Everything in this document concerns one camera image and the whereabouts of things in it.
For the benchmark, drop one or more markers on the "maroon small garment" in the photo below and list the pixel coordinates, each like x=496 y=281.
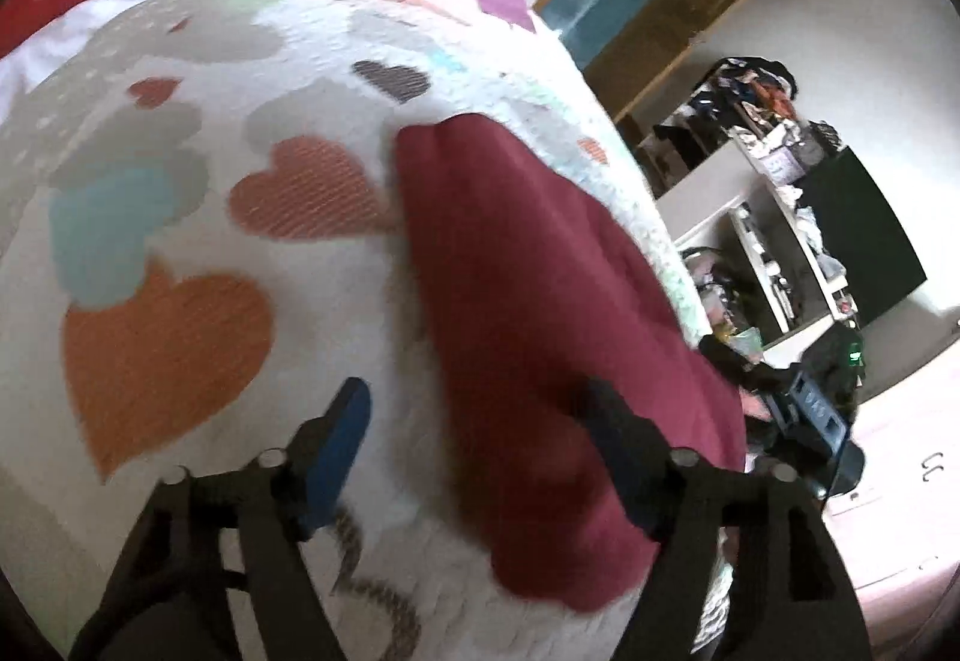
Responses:
x=525 y=301

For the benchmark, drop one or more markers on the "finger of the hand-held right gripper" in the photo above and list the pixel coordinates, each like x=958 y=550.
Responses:
x=731 y=361

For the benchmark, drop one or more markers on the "pile of mixed clothes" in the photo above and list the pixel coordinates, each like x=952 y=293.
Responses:
x=765 y=113

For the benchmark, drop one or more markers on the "white open shelf unit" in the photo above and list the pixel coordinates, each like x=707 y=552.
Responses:
x=757 y=241

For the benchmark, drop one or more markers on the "black flat panel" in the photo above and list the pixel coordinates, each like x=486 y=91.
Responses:
x=862 y=241

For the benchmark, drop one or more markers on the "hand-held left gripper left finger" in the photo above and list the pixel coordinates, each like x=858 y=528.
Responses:
x=341 y=451

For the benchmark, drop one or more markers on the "heart print blanket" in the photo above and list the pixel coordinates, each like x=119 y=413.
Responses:
x=225 y=241

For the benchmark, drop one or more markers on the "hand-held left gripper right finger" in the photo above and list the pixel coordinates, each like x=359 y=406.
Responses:
x=628 y=460

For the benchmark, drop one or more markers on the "wooden door frame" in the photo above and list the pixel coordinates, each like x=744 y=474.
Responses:
x=675 y=23

